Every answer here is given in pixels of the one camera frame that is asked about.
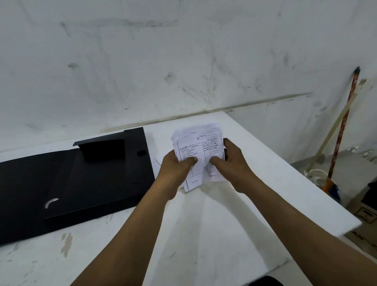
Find person's left hand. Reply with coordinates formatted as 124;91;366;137
154;148;198;201

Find person's right hand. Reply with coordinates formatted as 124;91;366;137
209;137;257;195

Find stack of receipts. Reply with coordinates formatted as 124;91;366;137
170;123;229;193

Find black folder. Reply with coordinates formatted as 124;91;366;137
0;127;156;247

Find person's right forearm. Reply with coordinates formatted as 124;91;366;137
238;176;377;286

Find person's left forearm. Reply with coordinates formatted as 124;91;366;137
70;184;179;286

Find person's black trousers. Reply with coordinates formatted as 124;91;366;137
249;275;285;286

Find white bucket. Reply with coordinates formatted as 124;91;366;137
305;169;329;186

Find pale wooden stick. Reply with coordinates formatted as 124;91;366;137
305;79;367;174

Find cardboard box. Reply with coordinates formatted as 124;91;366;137
344;181;377;257

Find broom with red striped handle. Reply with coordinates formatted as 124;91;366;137
322;66;361;201

